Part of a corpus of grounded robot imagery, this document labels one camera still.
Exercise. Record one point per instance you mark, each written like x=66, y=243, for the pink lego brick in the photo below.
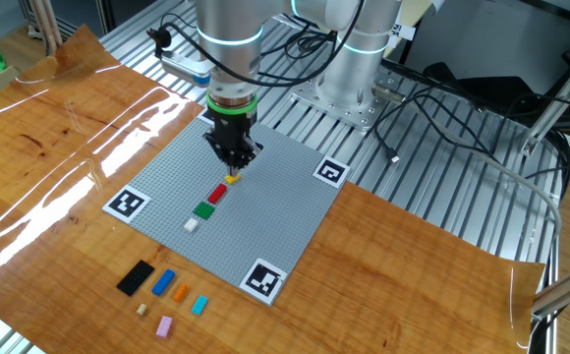
x=163, y=326

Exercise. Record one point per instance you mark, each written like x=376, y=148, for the grey lego baseplate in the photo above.
x=265, y=221

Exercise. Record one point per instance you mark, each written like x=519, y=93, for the cyan lego brick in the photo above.
x=199, y=305

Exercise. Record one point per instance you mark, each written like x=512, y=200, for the yellow lego brick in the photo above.
x=232, y=179

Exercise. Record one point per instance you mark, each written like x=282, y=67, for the black lego plate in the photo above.
x=135, y=277

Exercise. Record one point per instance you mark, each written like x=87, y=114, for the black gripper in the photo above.
x=233, y=133

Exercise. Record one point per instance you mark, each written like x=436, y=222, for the red lego brick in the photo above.
x=217, y=193

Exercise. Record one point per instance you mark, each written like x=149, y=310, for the wood grain table mat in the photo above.
x=388, y=270

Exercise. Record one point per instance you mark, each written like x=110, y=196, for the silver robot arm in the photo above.
x=359, y=64

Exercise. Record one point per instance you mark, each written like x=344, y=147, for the aluminium profile beam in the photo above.
x=565, y=290
x=555, y=105

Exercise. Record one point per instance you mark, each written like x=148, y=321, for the blue lego brick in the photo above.
x=163, y=282

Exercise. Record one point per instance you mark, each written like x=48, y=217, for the small beige lego brick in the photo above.
x=141, y=309

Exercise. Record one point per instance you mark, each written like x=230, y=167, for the tan slanted frame legs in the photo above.
x=44, y=24

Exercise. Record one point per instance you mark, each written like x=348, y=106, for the orange lego brick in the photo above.
x=181, y=292

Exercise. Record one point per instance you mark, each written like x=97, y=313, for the green lego plate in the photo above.
x=204, y=210

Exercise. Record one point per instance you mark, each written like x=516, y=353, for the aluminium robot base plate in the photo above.
x=314, y=105

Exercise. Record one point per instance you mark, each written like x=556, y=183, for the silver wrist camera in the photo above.
x=182, y=66

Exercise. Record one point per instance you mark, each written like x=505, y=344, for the black white marker tag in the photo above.
x=331, y=172
x=205, y=118
x=127, y=203
x=263, y=281

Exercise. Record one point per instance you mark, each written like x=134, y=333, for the white qr label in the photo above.
x=405, y=31

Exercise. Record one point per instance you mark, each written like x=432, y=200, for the white lego brick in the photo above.
x=191, y=225

